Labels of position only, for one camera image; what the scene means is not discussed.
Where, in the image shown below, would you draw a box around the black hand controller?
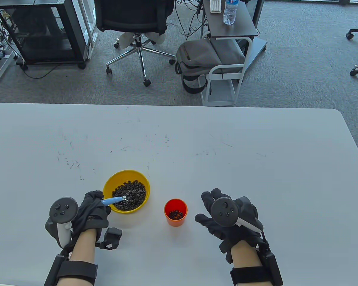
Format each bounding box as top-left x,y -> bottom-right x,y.
45,197 -> 79,248
211,199 -> 263,233

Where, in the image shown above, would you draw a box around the black right hand controller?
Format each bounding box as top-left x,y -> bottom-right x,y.
211,199 -> 263,233

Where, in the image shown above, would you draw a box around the black wrist strap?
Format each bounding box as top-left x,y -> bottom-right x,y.
230,267 -> 271,286
58,261 -> 98,285

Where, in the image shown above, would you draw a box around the person's right forearm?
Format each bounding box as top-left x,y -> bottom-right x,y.
230,240 -> 266,286

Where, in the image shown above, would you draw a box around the black wheeled cabinet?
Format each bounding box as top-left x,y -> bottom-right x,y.
0,0 -> 88,70

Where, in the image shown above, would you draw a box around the black desk panel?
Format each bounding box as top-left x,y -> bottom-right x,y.
246,0 -> 265,29

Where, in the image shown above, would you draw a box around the large pile of coffee beans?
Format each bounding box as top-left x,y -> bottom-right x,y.
112,180 -> 146,211

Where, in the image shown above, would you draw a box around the person's left forearm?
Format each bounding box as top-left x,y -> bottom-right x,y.
58,229 -> 97,286

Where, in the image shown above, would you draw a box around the yellow plastic bowl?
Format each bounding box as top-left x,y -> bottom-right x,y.
103,170 -> 151,214

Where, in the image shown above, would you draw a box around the black right forearm box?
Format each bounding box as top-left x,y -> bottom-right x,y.
257,250 -> 284,286

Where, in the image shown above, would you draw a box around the black floor cables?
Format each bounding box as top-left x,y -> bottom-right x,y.
175,0 -> 208,39

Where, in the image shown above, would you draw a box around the orange plastic cup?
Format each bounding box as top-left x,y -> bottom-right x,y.
164,199 -> 188,227

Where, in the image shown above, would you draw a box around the person's left hand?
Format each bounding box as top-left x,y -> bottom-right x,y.
66,191 -> 111,248

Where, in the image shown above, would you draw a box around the grey backpack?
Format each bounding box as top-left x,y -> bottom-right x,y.
175,39 -> 246,94

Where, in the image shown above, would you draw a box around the dark top side table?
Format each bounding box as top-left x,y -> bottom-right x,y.
200,0 -> 259,107

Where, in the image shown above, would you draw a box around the black left forearm box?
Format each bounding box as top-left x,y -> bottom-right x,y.
44,254 -> 64,286

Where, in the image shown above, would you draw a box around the blue handled baby spoon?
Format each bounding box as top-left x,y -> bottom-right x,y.
101,195 -> 127,206

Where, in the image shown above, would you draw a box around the black office chair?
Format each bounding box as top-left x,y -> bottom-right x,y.
94,0 -> 176,87

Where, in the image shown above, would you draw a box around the beige slipper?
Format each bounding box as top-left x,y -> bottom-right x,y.
145,32 -> 166,45
118,32 -> 138,49

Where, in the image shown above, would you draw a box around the black left hand controller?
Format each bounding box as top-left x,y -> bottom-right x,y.
45,197 -> 79,248

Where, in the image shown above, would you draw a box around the person's right hand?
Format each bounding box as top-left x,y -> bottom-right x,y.
195,188 -> 269,262

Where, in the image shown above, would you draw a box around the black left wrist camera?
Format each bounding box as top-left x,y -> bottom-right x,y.
95,227 -> 123,250

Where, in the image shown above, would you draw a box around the black left wrist strap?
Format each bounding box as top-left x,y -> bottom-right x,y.
58,261 -> 98,285

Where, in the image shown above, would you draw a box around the white metal rack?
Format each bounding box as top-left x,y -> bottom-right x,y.
72,0 -> 99,60

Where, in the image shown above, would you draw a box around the black right wrist strap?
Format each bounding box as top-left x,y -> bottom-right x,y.
230,267 -> 271,286

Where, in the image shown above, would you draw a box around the black cabinet power cable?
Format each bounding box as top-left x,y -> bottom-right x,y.
16,61 -> 60,80

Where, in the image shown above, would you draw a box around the clear plastic water bottle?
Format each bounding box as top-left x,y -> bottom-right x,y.
222,0 -> 237,25

